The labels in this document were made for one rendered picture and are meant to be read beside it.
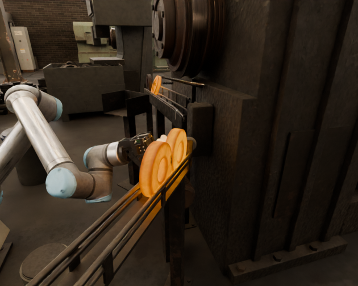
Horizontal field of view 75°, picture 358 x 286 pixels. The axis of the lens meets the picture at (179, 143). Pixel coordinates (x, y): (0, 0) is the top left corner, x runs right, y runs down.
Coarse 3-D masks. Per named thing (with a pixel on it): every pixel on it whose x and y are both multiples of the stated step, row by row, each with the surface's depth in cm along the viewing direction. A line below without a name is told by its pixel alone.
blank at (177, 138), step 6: (174, 132) 74; (180, 132) 75; (168, 138) 72; (174, 138) 72; (180, 138) 76; (186, 138) 83; (174, 144) 71; (180, 144) 80; (186, 144) 84; (174, 150) 72; (180, 150) 82; (174, 156) 73; (180, 156) 81; (174, 162) 73; (180, 162) 80; (174, 168) 74
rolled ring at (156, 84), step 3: (156, 78) 202; (159, 78) 197; (153, 81) 210; (156, 81) 207; (159, 81) 196; (153, 84) 209; (156, 84) 196; (159, 84) 196; (153, 87) 210; (156, 87) 196; (159, 87) 196; (153, 90) 209; (156, 90) 197; (153, 93) 199; (156, 93) 199
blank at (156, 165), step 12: (156, 144) 61; (168, 144) 66; (144, 156) 58; (156, 156) 58; (168, 156) 67; (144, 168) 57; (156, 168) 59; (168, 168) 68; (144, 180) 57; (156, 180) 60; (144, 192) 60
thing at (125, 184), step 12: (108, 96) 164; (120, 96) 172; (132, 96) 170; (144, 96) 156; (108, 108) 166; (120, 108) 175; (132, 108) 151; (144, 108) 159; (132, 120) 164; (132, 132) 166; (132, 168) 176; (132, 180) 182
